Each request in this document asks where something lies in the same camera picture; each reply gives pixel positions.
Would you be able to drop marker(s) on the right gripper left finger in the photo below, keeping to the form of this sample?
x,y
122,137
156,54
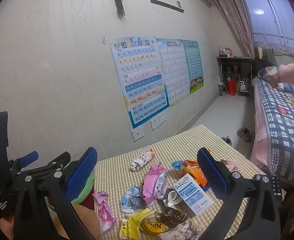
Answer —
x,y
32,218

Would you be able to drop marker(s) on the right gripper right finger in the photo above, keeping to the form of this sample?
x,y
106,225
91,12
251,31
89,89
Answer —
x,y
261,219

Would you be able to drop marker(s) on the white blue milk carton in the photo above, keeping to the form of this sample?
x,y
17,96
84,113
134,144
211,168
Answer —
x,y
191,193

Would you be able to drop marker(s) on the long pink snack wrapper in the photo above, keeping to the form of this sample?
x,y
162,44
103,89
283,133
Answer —
x,y
105,212

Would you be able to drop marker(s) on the orange snack bag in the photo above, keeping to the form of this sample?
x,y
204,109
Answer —
x,y
192,168

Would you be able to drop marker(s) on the blue white small wrapper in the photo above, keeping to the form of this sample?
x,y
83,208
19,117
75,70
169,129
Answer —
x,y
132,201

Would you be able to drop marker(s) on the silver wrapper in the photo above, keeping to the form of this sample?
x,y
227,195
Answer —
x,y
171,198

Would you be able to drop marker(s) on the brown chocolate wrapper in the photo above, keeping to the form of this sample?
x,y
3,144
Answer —
x,y
172,217

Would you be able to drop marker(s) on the yellow snack wrapper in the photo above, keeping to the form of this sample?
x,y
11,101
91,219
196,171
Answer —
x,y
145,221

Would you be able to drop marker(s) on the white red wrapper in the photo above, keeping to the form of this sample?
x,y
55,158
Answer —
x,y
146,156

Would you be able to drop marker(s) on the large pink snack bag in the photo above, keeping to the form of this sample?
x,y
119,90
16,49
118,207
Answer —
x,y
155,183

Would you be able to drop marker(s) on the green red trash bin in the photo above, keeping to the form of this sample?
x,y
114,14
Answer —
x,y
79,192

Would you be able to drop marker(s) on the person hand on bed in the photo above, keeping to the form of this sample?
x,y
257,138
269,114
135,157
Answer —
x,y
273,79

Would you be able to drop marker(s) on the black remote control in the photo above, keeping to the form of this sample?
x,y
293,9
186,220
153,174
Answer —
x,y
277,188

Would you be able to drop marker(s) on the tan fuzzy sleeve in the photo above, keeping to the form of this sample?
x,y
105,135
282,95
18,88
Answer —
x,y
85,218

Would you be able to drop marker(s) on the brown shoe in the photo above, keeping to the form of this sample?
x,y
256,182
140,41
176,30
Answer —
x,y
244,133

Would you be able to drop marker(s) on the checkered yellow tablecloth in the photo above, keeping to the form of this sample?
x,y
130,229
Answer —
x,y
114,176

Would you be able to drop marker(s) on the plaid blue bed quilt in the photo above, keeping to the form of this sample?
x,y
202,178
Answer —
x,y
278,115

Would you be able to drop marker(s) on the red small bin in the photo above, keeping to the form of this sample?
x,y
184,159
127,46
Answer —
x,y
231,87

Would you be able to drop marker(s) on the dark metal shelf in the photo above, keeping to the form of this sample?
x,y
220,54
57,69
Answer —
x,y
238,69

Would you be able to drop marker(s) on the window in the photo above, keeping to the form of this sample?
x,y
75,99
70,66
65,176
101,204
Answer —
x,y
273,25

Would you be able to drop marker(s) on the pink patterned curtain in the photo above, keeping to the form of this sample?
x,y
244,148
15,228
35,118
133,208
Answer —
x,y
237,16

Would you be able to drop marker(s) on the white wall outlet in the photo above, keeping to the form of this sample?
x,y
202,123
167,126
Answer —
x,y
137,133

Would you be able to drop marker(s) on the double white wall socket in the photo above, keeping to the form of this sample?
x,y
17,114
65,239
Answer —
x,y
157,120

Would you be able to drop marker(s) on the pinyin wall poster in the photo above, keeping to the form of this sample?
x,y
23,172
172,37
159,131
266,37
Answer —
x,y
139,68

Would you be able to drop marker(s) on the green blue wall poster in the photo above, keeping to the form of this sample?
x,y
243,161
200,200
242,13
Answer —
x,y
193,59

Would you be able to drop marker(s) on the middle white wall poster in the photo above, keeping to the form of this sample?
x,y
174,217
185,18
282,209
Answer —
x,y
175,69

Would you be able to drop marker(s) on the black wall rail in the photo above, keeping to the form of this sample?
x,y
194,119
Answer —
x,y
166,5

